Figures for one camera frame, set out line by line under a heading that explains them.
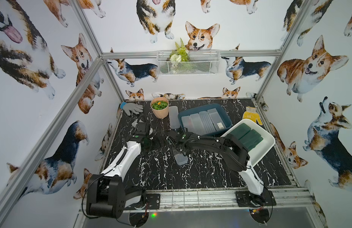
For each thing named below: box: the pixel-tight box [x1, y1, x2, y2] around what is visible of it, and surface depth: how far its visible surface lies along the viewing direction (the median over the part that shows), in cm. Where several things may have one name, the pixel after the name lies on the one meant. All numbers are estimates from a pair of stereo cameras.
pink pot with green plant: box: [150, 96, 170, 120], surface depth 105 cm
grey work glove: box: [119, 101, 144, 116], surface depth 116 cm
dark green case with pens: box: [229, 123, 252, 141], surface depth 98 cm
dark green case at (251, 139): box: [239, 129, 264, 152], surface depth 94 cm
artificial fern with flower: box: [169, 37, 190, 63], surface depth 84 cm
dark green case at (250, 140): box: [238, 129, 264, 151], surface depth 94 cm
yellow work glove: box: [242, 106, 264, 126], surface depth 112 cm
